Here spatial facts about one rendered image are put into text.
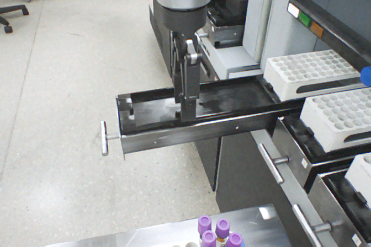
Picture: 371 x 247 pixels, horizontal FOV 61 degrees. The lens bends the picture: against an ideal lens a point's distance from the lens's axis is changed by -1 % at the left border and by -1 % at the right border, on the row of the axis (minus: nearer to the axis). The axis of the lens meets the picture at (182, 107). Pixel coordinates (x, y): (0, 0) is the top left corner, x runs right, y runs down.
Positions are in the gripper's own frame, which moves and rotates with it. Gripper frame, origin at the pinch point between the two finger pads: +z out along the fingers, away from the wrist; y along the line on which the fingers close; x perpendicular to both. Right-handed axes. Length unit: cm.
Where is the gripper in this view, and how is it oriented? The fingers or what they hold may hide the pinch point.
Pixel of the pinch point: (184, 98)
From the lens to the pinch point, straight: 64.0
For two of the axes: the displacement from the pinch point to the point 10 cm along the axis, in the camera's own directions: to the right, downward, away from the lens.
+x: -9.7, 1.6, -1.7
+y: -2.4, -6.3, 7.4
